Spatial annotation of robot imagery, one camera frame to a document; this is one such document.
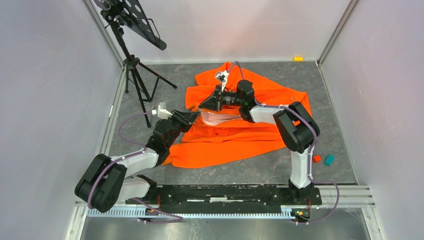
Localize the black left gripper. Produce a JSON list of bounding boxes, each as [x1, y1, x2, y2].
[[165, 108, 200, 149]]

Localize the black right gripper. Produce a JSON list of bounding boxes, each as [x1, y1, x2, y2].
[[198, 84, 243, 113]]

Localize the orange zip jacket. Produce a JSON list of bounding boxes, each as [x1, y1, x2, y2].
[[164, 62, 311, 169]]

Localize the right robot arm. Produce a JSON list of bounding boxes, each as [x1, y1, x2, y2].
[[199, 79, 320, 204]]

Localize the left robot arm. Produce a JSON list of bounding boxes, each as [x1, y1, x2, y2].
[[74, 110, 201, 213]]

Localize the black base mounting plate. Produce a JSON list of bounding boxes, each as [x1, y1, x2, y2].
[[141, 184, 323, 214]]

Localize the yellow block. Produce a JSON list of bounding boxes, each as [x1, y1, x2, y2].
[[293, 56, 304, 62]]

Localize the small orange block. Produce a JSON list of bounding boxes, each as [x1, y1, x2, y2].
[[312, 155, 322, 163]]

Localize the black tripod music stand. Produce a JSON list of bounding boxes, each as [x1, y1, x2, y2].
[[92, 0, 178, 129]]

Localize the teal block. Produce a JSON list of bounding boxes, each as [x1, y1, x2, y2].
[[324, 154, 335, 166]]

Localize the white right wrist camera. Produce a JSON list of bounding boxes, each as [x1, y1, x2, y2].
[[215, 70, 229, 92]]

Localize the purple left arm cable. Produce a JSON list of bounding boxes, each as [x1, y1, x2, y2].
[[86, 111, 184, 225]]

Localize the aluminium corner rail left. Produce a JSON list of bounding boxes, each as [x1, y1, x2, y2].
[[82, 0, 125, 70]]

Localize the aluminium corner rail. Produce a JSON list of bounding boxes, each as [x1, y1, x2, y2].
[[82, 0, 125, 70], [316, 0, 360, 69]]

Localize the aluminium front frame rails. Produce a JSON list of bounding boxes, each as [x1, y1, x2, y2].
[[65, 184, 387, 240]]

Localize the aluminium corner rail right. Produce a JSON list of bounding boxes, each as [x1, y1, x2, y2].
[[316, 0, 360, 69]]

